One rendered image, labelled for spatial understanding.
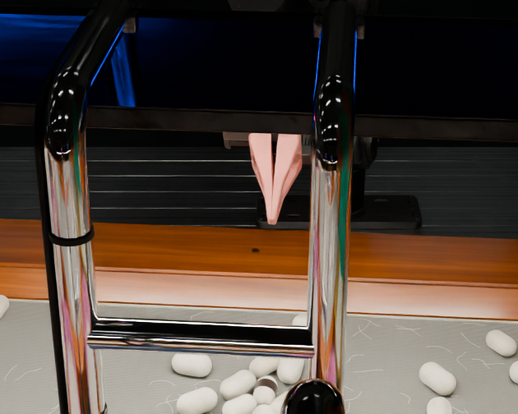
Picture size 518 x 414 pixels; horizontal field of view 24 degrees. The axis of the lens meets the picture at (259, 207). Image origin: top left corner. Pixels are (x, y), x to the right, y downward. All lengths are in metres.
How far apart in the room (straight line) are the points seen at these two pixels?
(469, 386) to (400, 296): 0.13
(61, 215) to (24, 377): 0.42
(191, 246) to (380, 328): 0.22
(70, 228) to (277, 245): 0.55
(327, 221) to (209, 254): 0.54
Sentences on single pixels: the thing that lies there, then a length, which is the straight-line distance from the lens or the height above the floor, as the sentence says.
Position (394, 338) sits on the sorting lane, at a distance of 1.13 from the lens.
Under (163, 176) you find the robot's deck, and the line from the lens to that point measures 1.57.
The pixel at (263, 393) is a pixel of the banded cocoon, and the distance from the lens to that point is 1.02.
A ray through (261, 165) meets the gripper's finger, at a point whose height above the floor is 0.90.
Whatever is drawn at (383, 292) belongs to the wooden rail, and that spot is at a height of 0.76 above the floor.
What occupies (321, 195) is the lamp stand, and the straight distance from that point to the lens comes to 0.66.
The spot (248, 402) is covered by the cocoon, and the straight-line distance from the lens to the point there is 1.01.
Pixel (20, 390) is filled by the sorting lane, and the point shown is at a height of 0.74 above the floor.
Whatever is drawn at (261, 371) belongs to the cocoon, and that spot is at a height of 0.75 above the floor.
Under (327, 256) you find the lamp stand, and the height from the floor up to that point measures 1.03.
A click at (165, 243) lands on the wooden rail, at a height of 0.76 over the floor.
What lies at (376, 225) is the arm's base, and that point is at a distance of 1.44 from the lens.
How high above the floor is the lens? 1.37
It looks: 28 degrees down
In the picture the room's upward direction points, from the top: straight up
